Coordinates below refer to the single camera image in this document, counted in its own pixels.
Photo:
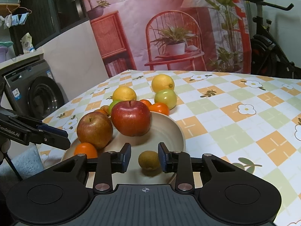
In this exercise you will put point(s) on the bright red apple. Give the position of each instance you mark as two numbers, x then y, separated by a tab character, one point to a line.
131	118

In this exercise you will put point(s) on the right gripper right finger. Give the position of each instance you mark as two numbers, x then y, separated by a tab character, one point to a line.
180	164

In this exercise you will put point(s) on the white detergent bag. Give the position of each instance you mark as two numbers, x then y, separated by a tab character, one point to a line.
26	43

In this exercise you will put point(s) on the yellow-green apple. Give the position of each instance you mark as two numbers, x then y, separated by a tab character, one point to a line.
167	97

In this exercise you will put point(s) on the black exercise bike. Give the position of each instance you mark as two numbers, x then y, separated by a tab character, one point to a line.
268	59

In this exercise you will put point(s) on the bright green apple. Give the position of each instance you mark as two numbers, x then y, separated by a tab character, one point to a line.
113	104

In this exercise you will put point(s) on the small brown kiwi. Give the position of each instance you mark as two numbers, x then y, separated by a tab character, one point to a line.
149	160

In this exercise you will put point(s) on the dull red-brown apple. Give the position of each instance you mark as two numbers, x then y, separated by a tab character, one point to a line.
95	128

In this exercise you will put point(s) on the floral checkered tablecloth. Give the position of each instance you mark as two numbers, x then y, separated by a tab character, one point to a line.
250	121

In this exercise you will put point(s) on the pink printed backdrop cloth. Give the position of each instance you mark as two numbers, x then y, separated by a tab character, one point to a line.
203	35

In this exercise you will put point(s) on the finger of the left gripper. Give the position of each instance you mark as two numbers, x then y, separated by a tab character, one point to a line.
53	137

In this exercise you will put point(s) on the hanging laundry rack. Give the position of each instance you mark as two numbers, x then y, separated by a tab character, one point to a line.
13	14

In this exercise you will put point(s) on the grey washing machine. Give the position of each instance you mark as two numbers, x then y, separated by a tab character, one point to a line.
30	87

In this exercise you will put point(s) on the dark window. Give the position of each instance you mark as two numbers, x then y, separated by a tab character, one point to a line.
47	19

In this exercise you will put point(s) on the orange mandarin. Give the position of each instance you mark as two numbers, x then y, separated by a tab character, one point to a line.
159	108
86	148
104	109
146	102

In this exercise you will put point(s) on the yellow lemon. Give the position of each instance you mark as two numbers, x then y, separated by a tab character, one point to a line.
124	93
161	82

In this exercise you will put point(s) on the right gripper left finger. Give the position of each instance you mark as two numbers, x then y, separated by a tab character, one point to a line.
108	164

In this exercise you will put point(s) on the beige ceramic bowl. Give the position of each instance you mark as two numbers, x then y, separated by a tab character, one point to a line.
162	129

